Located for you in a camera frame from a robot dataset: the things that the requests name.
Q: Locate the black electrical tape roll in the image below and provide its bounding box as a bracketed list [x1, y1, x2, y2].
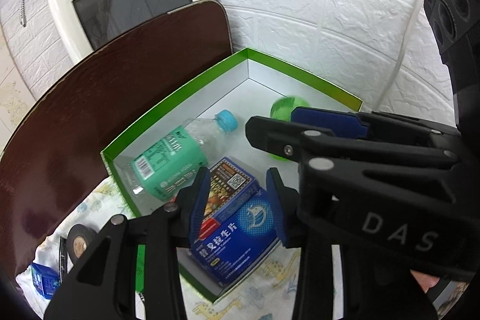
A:
[67, 224, 97, 264]

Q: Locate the colourful playing card box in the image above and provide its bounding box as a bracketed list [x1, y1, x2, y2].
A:
[190, 157, 278, 287]

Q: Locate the bare human hand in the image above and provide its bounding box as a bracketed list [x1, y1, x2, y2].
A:
[410, 270, 440, 293]

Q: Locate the black blue marker pen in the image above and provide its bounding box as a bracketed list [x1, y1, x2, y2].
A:
[58, 236, 68, 284]

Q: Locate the blue plastic gum box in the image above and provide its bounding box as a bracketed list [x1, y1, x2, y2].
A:
[30, 262, 60, 300]

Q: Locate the white patterned cloth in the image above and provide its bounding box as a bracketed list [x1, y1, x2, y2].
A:
[33, 177, 300, 319]

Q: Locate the green label water bottle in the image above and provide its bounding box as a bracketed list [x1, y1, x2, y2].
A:
[124, 110, 239, 202]

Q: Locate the green cardboard box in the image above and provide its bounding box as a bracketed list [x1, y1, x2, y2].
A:
[101, 48, 363, 303]

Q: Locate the white wall cable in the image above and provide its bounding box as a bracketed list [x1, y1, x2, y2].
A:
[374, 0, 423, 111]

